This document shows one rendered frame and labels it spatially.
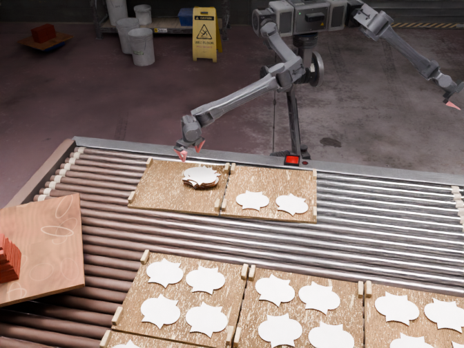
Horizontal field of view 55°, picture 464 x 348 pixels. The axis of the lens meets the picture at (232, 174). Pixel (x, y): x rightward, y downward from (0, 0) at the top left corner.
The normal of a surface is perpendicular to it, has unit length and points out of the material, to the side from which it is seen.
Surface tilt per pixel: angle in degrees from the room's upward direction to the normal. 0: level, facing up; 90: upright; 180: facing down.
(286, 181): 0
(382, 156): 0
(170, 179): 0
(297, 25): 90
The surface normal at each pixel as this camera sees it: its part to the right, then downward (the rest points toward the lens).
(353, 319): -0.02, -0.79
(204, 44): -0.16, 0.42
